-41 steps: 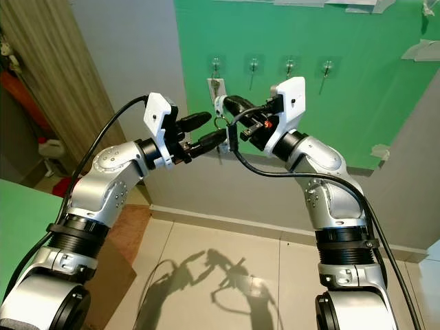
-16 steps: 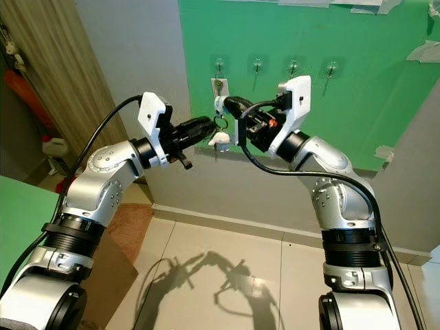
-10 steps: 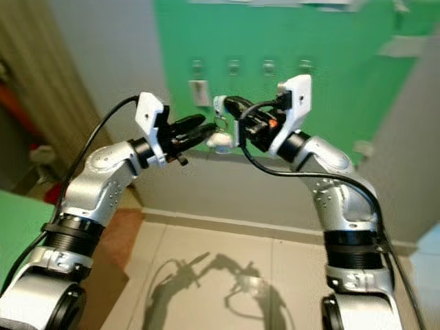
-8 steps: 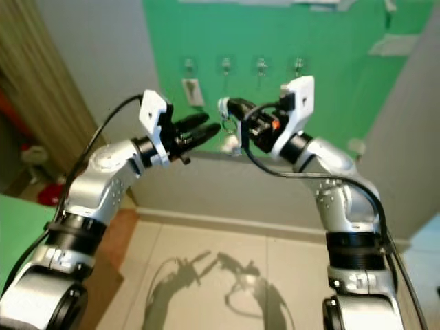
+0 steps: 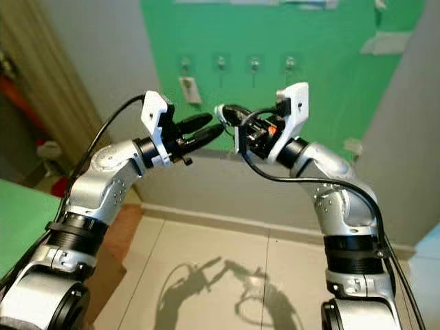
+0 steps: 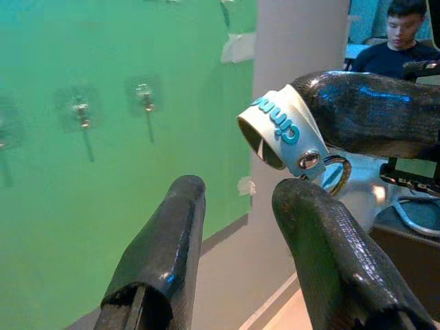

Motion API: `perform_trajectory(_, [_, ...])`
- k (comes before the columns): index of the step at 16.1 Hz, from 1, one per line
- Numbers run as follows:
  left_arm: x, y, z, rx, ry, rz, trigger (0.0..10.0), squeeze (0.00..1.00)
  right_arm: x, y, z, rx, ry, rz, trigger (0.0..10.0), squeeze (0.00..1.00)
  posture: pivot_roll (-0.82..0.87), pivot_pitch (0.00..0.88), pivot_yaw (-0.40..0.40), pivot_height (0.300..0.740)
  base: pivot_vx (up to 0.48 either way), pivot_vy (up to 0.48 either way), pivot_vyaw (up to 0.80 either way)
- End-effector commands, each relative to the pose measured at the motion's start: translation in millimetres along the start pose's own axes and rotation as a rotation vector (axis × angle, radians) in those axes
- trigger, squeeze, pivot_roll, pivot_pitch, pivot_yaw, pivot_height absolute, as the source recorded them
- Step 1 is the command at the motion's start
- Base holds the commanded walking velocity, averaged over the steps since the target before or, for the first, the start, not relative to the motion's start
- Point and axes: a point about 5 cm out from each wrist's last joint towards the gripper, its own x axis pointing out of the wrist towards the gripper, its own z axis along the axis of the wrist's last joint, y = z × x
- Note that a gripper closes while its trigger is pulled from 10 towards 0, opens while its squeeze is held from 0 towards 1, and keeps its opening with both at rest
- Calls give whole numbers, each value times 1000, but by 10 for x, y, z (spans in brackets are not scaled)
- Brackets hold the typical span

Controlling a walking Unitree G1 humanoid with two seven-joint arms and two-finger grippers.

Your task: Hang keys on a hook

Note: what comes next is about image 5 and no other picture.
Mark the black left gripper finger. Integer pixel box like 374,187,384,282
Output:
189,124,226,151
177,114,212,133

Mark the white key tag card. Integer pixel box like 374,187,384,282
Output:
179,76,201,105

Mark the white baseboard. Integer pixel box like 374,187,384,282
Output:
141,203,413,248

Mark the white corner tape piece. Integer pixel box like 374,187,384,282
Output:
344,137,364,155

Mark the red cloth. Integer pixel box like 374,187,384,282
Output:
52,177,69,199

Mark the white plastic jug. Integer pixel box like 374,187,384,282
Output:
38,140,63,160

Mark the wooden door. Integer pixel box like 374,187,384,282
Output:
0,0,107,183

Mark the orange stick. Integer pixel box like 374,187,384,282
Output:
0,76,35,135

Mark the grey tape piece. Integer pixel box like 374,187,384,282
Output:
361,31,413,56

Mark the green table mat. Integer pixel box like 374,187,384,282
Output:
0,179,61,276

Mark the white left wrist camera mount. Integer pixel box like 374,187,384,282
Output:
141,89,176,168

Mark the clear adhesive wall hook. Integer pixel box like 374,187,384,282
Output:
283,55,300,76
178,55,195,75
247,55,264,76
214,55,230,75

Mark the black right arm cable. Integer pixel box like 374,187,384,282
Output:
237,103,427,330

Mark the green wall board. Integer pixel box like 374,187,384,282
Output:
140,0,427,155

